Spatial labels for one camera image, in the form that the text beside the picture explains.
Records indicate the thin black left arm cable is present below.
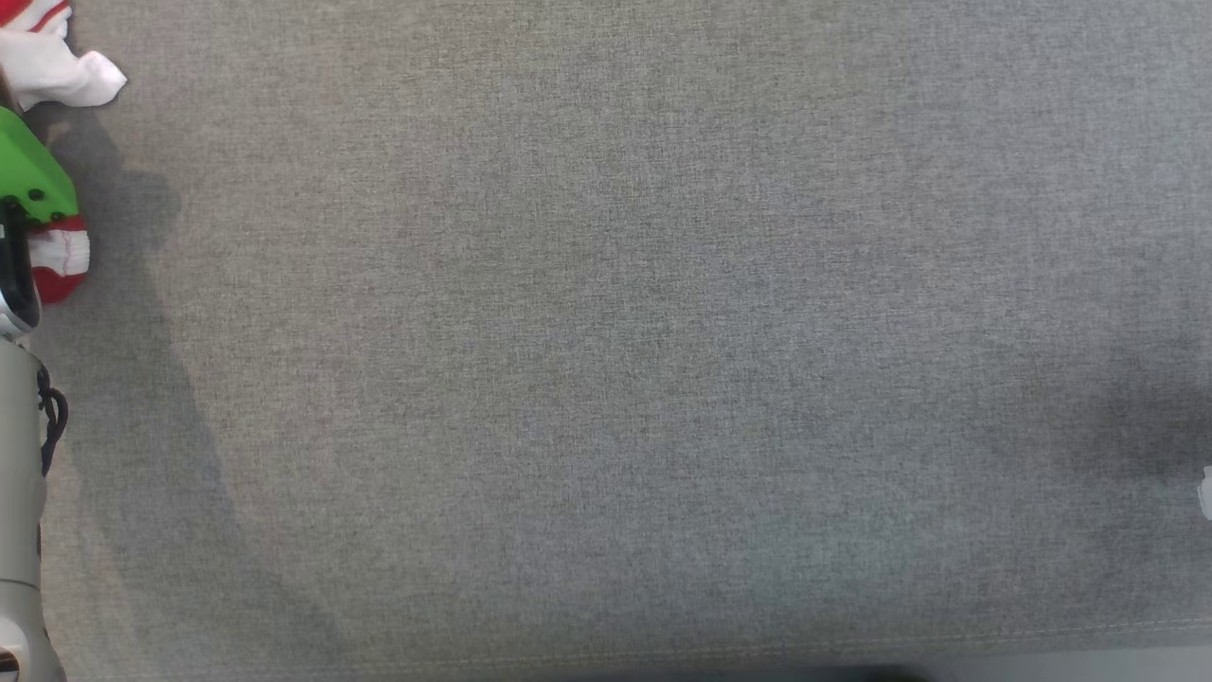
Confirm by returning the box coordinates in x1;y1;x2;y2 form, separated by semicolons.
34;364;70;476

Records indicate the grey fabric sofa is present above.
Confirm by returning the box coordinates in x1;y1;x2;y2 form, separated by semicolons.
0;0;1212;682

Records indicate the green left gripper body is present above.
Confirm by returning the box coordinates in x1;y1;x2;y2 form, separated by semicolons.
0;104;80;337

